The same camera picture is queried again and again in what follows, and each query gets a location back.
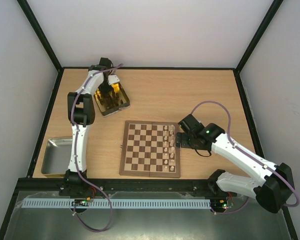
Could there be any gold tin with dark pieces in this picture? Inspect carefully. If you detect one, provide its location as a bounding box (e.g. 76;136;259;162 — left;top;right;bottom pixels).
94;82;131;117

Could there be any wooden chess board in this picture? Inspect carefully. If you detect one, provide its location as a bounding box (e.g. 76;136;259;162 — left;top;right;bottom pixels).
119;120;181;179

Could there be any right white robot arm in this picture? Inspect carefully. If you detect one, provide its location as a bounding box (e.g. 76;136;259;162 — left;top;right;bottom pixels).
177;114;295;214

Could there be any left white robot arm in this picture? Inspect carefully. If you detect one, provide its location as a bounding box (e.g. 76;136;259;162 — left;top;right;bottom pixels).
64;57;115;196

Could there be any row of light chess pieces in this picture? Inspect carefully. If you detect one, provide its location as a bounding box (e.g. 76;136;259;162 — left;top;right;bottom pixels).
162;124;176;174

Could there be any silver metal tray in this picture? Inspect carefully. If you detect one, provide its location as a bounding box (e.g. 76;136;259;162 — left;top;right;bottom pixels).
41;137;72;177

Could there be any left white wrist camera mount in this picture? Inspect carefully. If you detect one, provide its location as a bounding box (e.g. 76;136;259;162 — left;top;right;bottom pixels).
108;75;120;85

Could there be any light blue slotted cable duct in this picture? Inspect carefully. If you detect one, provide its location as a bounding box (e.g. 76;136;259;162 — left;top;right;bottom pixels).
21;198;211;210

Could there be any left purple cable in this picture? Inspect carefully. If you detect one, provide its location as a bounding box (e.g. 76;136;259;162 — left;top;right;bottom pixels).
70;63;124;233

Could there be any purple cable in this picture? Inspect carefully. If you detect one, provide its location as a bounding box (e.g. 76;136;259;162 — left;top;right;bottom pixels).
191;100;300;216
70;63;124;233

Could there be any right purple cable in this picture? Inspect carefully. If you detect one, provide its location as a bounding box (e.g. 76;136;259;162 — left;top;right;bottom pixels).
191;100;300;216

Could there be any black aluminium frame rail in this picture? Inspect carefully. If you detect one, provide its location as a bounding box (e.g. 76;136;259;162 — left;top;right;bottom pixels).
14;177;237;199

